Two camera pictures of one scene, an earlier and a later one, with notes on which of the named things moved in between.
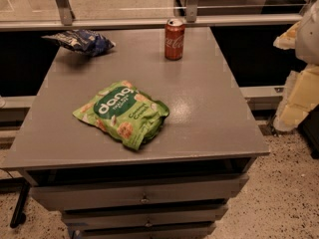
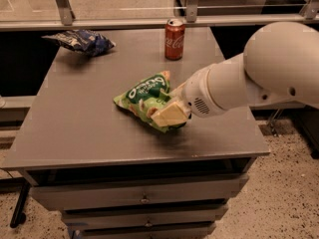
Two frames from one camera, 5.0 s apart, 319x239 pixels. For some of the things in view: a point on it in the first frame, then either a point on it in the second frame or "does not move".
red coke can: [174, 35] does not move
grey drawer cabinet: [138, 133] does not move
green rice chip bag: [127, 113] → [142, 99]
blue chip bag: [84, 41] does not move
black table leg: [19, 217] does not move
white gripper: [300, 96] → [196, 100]
